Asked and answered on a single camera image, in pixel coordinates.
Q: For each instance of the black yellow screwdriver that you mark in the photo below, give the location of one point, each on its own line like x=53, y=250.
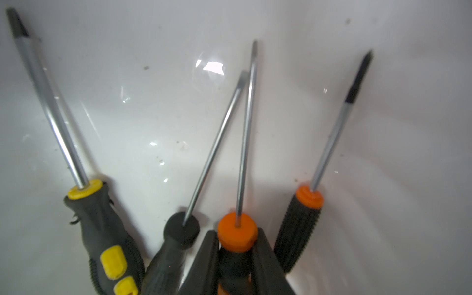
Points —
x=115, y=263

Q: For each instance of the black handled flat screwdriver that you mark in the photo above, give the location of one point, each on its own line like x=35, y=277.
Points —
x=164, y=273

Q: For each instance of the slim orange black screwdriver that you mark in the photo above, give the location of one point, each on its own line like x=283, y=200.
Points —
x=306, y=204

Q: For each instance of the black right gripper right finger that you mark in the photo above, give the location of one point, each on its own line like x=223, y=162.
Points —
x=267, y=275

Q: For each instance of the white storage box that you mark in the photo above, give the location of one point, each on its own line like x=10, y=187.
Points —
x=144, y=86

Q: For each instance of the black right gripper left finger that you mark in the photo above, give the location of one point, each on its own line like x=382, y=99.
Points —
x=202, y=278

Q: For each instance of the black screwdriver orange collar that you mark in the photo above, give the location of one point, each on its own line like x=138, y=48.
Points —
x=237, y=232

